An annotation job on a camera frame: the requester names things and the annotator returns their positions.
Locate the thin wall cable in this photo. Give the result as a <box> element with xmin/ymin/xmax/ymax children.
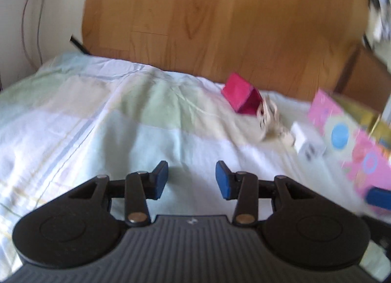
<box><xmin>21</xmin><ymin>0</ymin><xmax>47</xmax><ymax>67</ymax></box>

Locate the white keychain charm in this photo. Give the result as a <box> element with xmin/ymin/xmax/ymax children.
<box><xmin>256</xmin><ymin>95</ymin><xmax>296</xmax><ymax>145</ymax></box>

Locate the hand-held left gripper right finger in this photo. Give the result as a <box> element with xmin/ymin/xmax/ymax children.
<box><xmin>215</xmin><ymin>160</ymin><xmax>319</xmax><ymax>227</ymax></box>

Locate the pastel striped blanket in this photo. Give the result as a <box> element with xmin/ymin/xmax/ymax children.
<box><xmin>0</xmin><ymin>51</ymin><xmax>391</xmax><ymax>275</ymax></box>

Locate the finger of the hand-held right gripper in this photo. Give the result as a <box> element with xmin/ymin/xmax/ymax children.
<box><xmin>364</xmin><ymin>186</ymin><xmax>391</xmax><ymax>211</ymax></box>

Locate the magenta small box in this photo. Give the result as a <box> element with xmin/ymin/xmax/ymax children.
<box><xmin>221</xmin><ymin>72</ymin><xmax>263</xmax><ymax>116</ymax></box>

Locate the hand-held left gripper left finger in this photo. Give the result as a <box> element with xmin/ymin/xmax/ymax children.
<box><xmin>69</xmin><ymin>160</ymin><xmax>169</xmax><ymax>227</ymax></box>

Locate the pink tin box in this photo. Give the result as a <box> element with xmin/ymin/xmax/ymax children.
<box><xmin>307</xmin><ymin>89</ymin><xmax>391</xmax><ymax>211</ymax></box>

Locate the white charger plug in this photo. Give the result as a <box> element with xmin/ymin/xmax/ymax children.
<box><xmin>290</xmin><ymin>121</ymin><xmax>326</xmax><ymax>162</ymax></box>

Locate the black tape strip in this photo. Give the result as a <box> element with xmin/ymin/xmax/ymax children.
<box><xmin>70</xmin><ymin>35</ymin><xmax>91</xmax><ymax>55</ymax></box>

